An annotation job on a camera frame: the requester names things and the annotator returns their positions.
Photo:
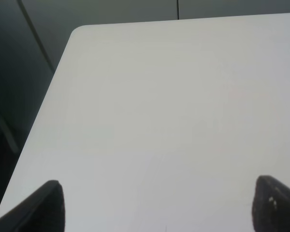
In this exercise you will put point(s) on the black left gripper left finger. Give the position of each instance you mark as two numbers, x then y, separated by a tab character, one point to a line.
42	211

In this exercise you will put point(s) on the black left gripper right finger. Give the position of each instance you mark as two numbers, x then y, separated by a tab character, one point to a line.
271	205

